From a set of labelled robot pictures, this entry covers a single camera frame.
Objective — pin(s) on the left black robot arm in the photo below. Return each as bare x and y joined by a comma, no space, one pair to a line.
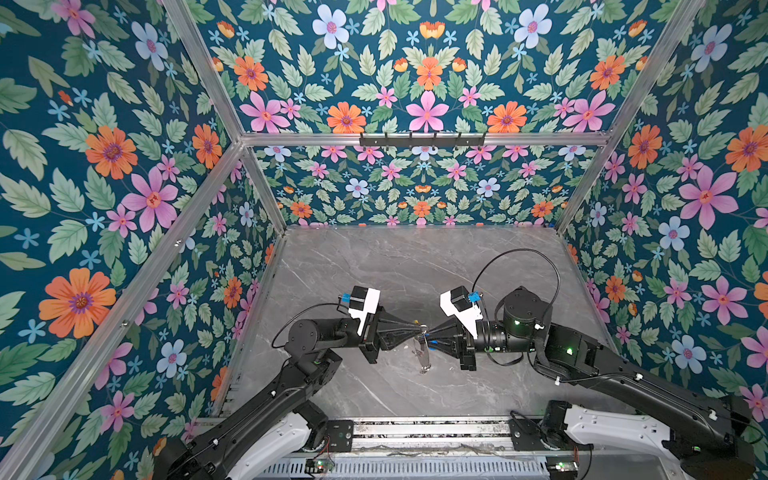
282,418

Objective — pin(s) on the right small circuit board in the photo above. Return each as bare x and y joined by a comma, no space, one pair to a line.
562,469

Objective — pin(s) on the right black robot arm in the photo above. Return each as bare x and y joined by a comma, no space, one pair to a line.
701,436

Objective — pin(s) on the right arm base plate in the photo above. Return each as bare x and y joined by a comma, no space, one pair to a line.
529,435

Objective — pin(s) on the small circuit board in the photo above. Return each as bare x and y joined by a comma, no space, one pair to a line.
562,469
319,466

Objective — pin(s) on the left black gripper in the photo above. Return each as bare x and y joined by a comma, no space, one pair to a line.
380,333

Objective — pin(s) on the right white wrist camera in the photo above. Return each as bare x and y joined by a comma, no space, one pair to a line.
459,303

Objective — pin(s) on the left small circuit board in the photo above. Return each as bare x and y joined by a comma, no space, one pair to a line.
319,466

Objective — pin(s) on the silver keyring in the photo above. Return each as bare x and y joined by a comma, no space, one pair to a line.
421,349

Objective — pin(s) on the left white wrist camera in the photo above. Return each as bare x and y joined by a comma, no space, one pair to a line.
360,304

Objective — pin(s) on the black hook rail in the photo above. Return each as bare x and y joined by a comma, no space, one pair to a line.
408,140

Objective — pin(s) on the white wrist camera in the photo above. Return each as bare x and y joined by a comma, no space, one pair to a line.
459,303
360,304

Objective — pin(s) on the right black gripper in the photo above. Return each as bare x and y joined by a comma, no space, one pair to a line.
464,346

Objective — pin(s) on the aluminium front rail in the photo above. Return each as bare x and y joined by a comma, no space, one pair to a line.
432,441

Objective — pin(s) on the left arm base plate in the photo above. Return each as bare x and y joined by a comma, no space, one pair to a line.
334,436

